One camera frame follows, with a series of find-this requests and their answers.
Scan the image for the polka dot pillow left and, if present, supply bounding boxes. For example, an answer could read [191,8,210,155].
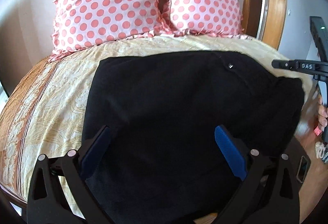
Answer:
[49,0,171,61]

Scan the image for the person's right hand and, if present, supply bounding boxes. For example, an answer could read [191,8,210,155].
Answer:
[318,95,327,131]

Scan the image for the black pants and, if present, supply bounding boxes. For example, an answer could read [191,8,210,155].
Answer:
[82,51,305,223]

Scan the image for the yellow orange bed sheet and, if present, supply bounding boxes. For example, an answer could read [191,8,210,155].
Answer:
[1,35,313,203]

